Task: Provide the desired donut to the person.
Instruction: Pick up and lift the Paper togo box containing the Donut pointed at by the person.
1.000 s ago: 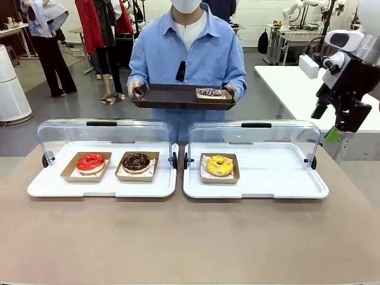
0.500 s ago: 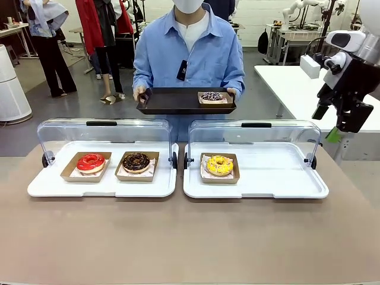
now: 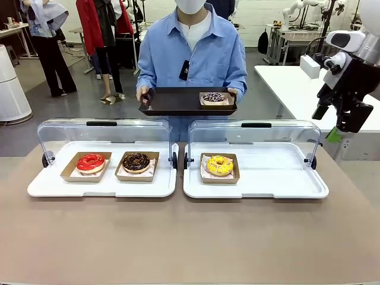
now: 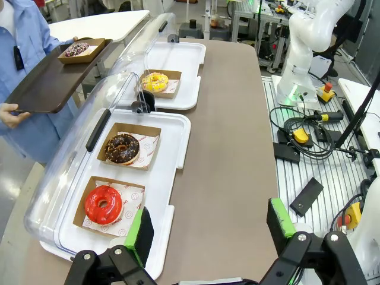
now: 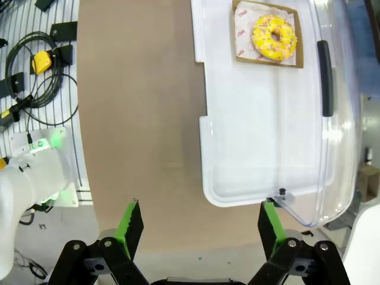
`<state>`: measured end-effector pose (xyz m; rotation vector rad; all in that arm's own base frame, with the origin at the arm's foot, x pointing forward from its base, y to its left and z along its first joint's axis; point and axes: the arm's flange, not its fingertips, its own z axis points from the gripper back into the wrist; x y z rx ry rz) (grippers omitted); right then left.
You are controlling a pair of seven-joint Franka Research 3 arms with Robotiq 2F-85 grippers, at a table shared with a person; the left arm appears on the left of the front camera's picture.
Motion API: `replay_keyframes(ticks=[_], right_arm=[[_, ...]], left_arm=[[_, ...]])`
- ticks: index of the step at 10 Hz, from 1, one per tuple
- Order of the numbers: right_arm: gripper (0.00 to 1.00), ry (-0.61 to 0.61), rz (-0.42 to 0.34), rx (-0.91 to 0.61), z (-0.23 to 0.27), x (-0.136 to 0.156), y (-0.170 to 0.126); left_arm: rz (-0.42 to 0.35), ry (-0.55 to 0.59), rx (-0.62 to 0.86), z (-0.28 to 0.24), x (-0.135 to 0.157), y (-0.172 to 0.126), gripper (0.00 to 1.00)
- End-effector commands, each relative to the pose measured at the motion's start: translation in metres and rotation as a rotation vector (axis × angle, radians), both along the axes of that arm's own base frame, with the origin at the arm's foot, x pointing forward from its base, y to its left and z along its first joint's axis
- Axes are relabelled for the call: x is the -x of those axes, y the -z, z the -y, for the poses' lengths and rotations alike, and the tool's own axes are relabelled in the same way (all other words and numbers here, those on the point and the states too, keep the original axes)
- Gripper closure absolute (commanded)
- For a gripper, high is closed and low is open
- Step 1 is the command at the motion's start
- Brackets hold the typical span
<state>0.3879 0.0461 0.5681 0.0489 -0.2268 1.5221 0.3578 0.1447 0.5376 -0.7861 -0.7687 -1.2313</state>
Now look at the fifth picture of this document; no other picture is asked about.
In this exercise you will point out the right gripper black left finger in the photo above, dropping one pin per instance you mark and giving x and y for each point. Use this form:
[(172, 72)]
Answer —
[(124, 255)]

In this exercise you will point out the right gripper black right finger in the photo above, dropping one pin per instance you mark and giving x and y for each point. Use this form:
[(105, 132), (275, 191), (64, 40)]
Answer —
[(276, 255)]

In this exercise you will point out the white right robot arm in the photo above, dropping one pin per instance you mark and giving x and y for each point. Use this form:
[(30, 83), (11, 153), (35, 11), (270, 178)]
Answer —
[(20, 190)]

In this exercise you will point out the cardboard tray under yellow donut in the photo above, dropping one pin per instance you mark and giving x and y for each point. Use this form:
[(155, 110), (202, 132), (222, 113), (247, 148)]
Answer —
[(300, 38)]

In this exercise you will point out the yellow sprinkled donut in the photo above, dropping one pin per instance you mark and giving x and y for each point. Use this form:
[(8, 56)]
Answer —
[(274, 37)]

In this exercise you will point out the paper liner under yellow donut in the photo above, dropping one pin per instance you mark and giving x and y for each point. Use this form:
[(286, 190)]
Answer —
[(243, 35)]

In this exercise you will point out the person torso in blue shirt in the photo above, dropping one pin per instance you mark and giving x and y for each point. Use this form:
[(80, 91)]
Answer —
[(360, 35)]

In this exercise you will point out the white side table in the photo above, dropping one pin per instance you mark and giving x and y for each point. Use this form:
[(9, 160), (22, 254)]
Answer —
[(363, 246)]

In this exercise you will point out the brown cardboard box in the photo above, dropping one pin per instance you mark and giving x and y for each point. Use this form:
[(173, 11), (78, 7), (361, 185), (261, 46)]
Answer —
[(371, 181)]

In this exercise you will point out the white display tray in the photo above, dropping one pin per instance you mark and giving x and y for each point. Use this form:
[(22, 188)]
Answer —
[(252, 133)]

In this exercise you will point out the clear plastic lid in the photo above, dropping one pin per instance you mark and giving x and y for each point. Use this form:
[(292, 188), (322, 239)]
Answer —
[(344, 133)]

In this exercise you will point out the yellow black connector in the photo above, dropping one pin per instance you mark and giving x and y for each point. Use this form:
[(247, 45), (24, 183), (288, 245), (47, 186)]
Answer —
[(7, 117)]

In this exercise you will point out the yellow plastic plug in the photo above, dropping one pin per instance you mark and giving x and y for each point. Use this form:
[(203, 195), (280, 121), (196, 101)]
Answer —
[(41, 61)]

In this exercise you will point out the black metal bracket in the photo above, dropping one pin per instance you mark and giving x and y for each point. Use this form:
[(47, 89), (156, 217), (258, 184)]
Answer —
[(12, 84), (63, 29), (64, 54)]

